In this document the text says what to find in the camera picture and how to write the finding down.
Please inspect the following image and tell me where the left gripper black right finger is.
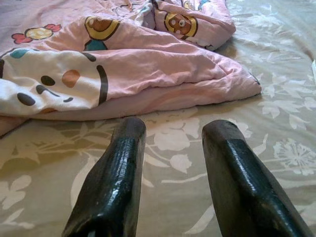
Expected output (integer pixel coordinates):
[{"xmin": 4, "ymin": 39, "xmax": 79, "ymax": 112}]
[{"xmin": 201, "ymin": 119, "xmax": 315, "ymax": 237}]

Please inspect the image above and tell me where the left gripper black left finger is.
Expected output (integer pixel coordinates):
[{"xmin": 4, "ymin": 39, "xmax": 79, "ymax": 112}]
[{"xmin": 61, "ymin": 117, "xmax": 147, "ymax": 237}]

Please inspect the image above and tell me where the pink cartoon print blanket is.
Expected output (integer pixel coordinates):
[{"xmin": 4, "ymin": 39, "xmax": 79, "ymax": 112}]
[{"xmin": 0, "ymin": 0, "xmax": 262, "ymax": 137}]

